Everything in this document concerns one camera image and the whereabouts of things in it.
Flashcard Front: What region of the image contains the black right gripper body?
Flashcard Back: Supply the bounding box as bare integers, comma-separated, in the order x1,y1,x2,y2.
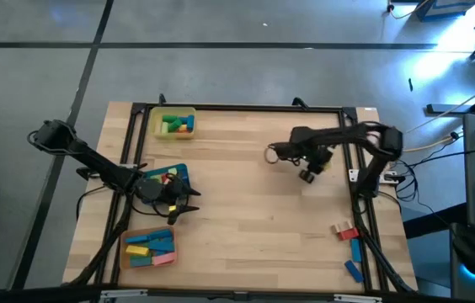
298,145,334,185

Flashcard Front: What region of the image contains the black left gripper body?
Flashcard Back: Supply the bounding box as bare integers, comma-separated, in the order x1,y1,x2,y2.
162,172,185,226

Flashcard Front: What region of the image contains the pink block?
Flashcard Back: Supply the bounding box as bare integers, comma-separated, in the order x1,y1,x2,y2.
152,252,178,267

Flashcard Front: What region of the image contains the yellow plank block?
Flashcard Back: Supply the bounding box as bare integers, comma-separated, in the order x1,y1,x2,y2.
125,245,151,257

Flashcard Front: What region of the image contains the teal plastic bin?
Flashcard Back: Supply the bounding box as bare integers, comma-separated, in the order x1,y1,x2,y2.
142,162,190,199

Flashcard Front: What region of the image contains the yellow plastic bin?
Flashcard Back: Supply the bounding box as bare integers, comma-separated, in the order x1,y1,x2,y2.
149,106,197,141

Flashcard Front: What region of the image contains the orange plastic bin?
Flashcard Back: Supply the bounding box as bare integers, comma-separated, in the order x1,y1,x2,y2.
119,226,179,270

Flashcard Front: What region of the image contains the black desk leg bar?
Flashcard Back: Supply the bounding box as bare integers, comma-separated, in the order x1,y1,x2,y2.
425,82,475,117

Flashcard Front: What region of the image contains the black rig beam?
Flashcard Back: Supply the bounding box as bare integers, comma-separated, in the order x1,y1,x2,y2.
0,284,475,303

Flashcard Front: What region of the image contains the black computer mouse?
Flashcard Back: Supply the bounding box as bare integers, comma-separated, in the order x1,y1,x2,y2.
451,235,475,277

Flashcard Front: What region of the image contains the blue box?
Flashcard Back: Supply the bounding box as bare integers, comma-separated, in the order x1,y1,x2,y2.
414,0,475,22

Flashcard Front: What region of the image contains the black aluminium table frame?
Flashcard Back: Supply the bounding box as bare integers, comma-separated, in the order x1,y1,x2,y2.
68,100,418,295

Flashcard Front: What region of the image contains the silver bracket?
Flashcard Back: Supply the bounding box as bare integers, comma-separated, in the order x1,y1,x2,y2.
333,293,384,303
99,289,150,300

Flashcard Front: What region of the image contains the yellow floor cable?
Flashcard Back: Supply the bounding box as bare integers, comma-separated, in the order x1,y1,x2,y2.
403,134,462,153

